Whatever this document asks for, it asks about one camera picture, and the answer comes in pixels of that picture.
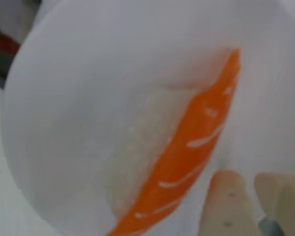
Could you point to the white round plate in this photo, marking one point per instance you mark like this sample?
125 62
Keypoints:
76 98

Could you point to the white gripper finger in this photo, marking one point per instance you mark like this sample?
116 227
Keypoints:
226 209
285 196

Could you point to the orange salmon sushi toy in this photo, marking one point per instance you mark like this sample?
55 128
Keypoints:
194 147

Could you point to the red glossy object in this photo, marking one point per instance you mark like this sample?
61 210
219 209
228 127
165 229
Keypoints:
1 39

